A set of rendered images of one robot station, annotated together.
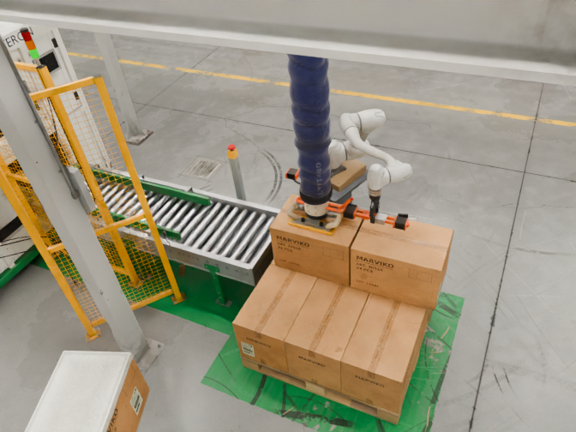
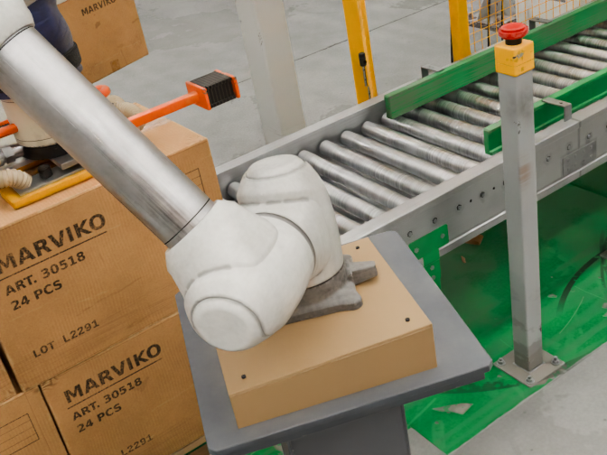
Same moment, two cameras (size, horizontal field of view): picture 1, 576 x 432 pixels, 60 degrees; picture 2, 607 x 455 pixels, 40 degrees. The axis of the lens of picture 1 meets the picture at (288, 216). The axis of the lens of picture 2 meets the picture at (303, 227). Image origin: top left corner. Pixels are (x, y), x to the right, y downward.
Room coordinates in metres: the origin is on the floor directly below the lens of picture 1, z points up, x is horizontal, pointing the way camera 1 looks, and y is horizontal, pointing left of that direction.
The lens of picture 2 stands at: (4.09, -1.51, 1.70)
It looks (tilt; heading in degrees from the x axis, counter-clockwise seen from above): 30 degrees down; 121
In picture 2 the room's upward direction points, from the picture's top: 11 degrees counter-clockwise
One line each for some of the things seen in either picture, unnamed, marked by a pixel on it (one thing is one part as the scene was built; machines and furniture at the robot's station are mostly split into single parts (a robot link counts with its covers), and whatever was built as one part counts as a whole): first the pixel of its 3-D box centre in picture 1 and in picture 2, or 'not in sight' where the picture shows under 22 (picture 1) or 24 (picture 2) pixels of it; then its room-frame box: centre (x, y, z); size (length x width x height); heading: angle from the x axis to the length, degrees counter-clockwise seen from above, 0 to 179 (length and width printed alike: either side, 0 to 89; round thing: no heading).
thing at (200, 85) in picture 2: (292, 173); (212, 89); (3.06, -0.07, 1.08); 0.09 x 0.08 x 0.05; 151
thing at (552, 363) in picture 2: not in sight; (528, 360); (3.60, 0.40, 0.01); 0.15 x 0.15 x 0.03; 60
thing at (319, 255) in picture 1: (319, 238); (84, 235); (2.67, -0.21, 0.74); 0.60 x 0.40 x 0.40; 61
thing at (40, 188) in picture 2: not in sight; (75, 163); (2.77, -0.26, 0.97); 0.34 x 0.10 x 0.05; 61
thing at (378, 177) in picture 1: (377, 175); not in sight; (2.48, -0.59, 1.41); 0.13 x 0.11 x 0.16; 99
